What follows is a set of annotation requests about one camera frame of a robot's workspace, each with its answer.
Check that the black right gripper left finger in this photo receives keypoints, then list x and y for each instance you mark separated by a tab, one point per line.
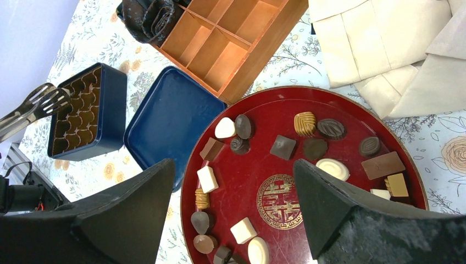
121	224

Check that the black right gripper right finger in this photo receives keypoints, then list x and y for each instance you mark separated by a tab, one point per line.
346	224

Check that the red round tray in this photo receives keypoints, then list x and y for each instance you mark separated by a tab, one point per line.
250	185

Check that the silver serving tongs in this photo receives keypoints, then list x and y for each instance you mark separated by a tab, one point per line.
45	100

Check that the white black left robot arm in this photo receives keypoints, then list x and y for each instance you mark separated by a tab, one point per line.
35	193

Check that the white square chocolate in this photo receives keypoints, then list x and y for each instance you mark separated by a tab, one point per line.
243	231

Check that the blue chocolate tin box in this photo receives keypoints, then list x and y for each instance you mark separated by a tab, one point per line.
94	123

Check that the blue tin lid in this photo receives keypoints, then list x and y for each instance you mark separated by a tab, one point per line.
170	120

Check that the beige crumpled cloth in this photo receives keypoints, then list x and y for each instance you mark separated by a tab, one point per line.
405	58

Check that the floral tablecloth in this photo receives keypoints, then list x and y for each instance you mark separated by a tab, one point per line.
92	32

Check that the orange wooden divided box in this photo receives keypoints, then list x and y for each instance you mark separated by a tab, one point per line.
224	45

